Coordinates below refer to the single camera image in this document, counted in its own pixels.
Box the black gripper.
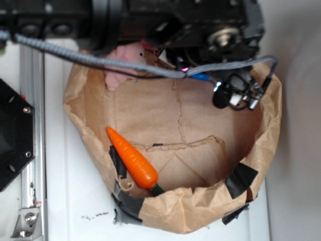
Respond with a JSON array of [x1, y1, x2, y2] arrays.
[[117, 1, 265, 70]]

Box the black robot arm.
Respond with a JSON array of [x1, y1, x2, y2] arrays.
[[1, 1, 265, 66]]

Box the pink plush bunny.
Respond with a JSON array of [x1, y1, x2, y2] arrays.
[[105, 42, 146, 91]]

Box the brown paper bag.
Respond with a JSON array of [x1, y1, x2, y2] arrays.
[[64, 65, 282, 233]]

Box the orange plastic carrot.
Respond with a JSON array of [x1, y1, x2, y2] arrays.
[[106, 127, 165, 196]]

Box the grey braided cable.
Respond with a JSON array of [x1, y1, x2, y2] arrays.
[[0, 30, 279, 83]]

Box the aluminium frame rail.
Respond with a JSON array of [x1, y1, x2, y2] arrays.
[[20, 46, 48, 240]]

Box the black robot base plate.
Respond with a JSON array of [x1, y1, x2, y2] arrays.
[[1, 80, 35, 192]]

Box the metal corner bracket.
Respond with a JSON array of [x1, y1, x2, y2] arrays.
[[10, 207, 43, 240]]

